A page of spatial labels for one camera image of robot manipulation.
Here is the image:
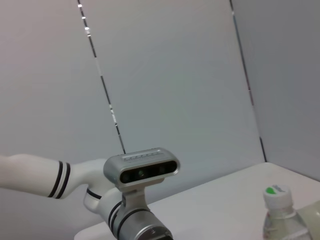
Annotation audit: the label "clear green-label water bottle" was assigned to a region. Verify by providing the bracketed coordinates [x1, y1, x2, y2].
[261, 184, 314, 240]

